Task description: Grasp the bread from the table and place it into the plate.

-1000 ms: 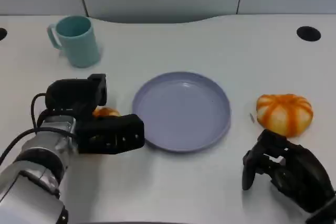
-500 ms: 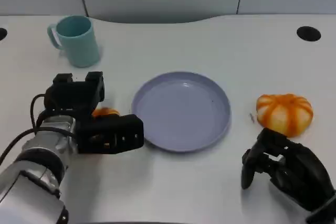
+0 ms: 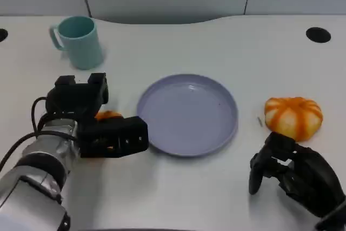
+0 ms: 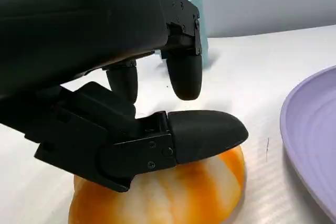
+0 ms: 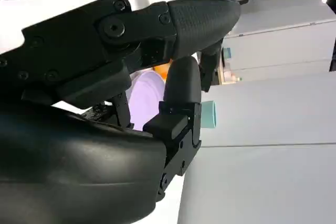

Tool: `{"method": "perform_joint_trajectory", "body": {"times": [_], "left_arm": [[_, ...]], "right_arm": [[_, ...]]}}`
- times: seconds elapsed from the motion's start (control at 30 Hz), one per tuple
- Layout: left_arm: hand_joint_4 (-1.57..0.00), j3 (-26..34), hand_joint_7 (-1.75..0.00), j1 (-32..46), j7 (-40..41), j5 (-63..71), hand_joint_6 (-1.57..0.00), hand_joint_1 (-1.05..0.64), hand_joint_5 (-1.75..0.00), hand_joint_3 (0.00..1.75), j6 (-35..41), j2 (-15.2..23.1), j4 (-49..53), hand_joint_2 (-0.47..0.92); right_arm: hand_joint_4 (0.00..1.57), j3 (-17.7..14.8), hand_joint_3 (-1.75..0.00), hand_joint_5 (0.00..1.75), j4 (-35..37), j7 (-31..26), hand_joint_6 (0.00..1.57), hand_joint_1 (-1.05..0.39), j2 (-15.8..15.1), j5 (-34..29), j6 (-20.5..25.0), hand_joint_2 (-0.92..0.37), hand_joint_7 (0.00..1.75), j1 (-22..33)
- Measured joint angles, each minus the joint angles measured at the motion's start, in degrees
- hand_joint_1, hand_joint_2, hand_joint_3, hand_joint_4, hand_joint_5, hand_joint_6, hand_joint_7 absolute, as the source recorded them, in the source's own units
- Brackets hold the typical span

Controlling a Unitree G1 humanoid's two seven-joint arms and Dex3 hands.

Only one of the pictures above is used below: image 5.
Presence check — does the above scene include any lilac plate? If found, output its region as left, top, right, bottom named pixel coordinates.
left=130, top=70, right=166, bottom=130

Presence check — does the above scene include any beige cardboard box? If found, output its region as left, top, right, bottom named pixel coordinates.
left=222, top=68, right=244, bottom=85

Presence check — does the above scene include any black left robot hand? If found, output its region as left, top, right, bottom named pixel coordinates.
left=198, top=36, right=224, bottom=93

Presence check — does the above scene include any orange and white toy bread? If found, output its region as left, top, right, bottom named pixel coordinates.
left=153, top=62, right=173, bottom=83

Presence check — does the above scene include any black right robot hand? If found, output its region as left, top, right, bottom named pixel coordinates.
left=0, top=0, right=241, bottom=224

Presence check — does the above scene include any pale green mug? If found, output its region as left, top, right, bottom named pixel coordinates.
left=201, top=100, right=218, bottom=130

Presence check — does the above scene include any grey desk partition panel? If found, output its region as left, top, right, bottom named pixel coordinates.
left=223, top=0, right=336, bottom=78

